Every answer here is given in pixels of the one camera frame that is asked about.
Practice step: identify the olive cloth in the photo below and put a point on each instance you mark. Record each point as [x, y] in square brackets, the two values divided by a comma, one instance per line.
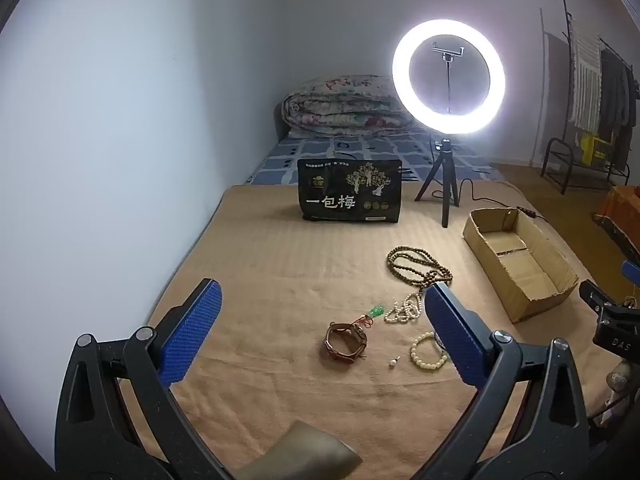
[305, 452]

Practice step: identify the black phone holder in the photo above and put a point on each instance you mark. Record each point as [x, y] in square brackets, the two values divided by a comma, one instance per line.
[448, 52]

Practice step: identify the dark hanging clothes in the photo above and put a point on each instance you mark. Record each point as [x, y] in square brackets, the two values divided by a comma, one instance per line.
[620, 90]

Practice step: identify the cardboard box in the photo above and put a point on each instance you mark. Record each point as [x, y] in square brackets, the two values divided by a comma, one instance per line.
[520, 256]

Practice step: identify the pearl earring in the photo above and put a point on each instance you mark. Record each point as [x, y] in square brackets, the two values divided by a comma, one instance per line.
[395, 362]

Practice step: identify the black snack bag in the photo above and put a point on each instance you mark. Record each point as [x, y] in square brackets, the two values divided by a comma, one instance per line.
[350, 195]

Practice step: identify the white knitted garment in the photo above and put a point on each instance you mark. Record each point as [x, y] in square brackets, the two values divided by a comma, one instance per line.
[585, 75]

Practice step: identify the blue patterned bed sheet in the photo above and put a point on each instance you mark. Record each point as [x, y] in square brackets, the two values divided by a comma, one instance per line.
[310, 152]

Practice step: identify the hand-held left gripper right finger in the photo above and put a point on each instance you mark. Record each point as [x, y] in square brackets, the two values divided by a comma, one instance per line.
[452, 330]

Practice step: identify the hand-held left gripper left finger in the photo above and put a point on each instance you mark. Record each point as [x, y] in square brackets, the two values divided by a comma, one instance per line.
[192, 330]

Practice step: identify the folded floral quilt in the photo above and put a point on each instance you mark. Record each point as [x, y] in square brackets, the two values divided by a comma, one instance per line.
[340, 110]

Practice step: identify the yellow box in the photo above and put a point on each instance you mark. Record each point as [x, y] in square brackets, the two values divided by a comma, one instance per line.
[596, 149]

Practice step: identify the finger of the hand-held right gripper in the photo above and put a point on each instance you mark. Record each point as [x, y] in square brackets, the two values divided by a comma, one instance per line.
[615, 332]
[632, 272]

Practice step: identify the clothes rack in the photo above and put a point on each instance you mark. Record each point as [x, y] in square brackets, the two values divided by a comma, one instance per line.
[566, 15]

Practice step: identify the black metal shelf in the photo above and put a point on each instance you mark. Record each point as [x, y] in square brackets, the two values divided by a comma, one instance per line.
[555, 160]

